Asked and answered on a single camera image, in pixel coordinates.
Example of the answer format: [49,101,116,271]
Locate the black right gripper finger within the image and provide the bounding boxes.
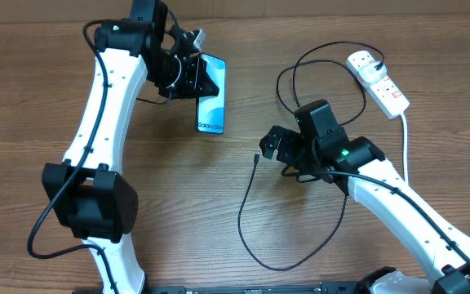
[259,134,279,159]
[265,125,296,141]

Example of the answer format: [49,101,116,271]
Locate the blue Samsung Galaxy smartphone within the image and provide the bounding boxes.
[196,54,227,134]

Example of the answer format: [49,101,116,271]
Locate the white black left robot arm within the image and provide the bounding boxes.
[42,0,227,293]

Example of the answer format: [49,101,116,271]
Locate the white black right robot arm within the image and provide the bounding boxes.
[259,100,470,293]

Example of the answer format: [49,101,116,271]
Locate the white charger plug adapter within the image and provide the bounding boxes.
[358,61,387,87]

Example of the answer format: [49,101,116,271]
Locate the white power extension strip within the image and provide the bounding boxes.
[346,51,410,119]

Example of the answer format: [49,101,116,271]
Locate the brown cardboard backdrop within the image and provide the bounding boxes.
[0,0,470,24]

